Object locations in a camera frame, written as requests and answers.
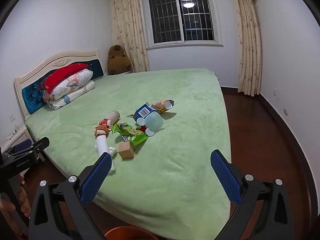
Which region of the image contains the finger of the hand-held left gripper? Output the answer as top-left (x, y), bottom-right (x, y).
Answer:
top-left (10, 137), bottom-right (50, 158)

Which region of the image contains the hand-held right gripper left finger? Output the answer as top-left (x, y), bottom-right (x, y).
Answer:
top-left (29, 152), bottom-right (113, 240)

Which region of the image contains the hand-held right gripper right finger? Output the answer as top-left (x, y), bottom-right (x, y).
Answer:
top-left (210, 149), bottom-right (295, 240)

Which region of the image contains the white paper roll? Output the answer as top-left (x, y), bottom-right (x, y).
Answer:
top-left (96, 135), bottom-right (116, 174)

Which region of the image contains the small brown cardboard box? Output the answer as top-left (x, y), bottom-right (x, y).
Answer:
top-left (118, 142), bottom-right (135, 160)

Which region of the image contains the small brown plush toy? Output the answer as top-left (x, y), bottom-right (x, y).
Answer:
top-left (94, 119), bottom-right (111, 138)

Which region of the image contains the orange plastic bin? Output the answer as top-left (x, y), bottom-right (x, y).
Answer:
top-left (104, 226), bottom-right (158, 240)

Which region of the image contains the pale blue plastic cup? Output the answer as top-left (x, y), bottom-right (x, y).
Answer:
top-left (136, 112), bottom-right (164, 137)

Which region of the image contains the blue carton box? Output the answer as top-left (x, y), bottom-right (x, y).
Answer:
top-left (134, 102), bottom-right (157, 124)

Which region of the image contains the orange snack bag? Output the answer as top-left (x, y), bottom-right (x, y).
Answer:
top-left (151, 99), bottom-right (175, 114)

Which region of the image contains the person's left hand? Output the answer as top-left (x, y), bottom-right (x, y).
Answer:
top-left (0, 187), bottom-right (32, 217)

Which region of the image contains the white nightstand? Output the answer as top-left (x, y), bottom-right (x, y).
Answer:
top-left (0, 124), bottom-right (47, 165)

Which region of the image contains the cream headboard with blue padding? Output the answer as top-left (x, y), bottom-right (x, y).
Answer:
top-left (14, 49), bottom-right (105, 120)

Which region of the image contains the bed with green blanket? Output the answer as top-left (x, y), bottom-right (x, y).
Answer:
top-left (25, 68), bottom-right (232, 239)

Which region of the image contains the folded floral quilt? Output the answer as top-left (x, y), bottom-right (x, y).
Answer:
top-left (45, 81), bottom-right (95, 110)

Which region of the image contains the large brown plush toy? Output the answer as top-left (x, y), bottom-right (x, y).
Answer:
top-left (107, 45), bottom-right (132, 75)

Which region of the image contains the floral cream curtain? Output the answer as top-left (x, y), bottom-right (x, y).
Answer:
top-left (230, 0), bottom-right (262, 96)
top-left (110, 0), bottom-right (150, 73)

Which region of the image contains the barred window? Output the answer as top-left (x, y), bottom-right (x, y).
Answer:
top-left (140, 0), bottom-right (223, 50)

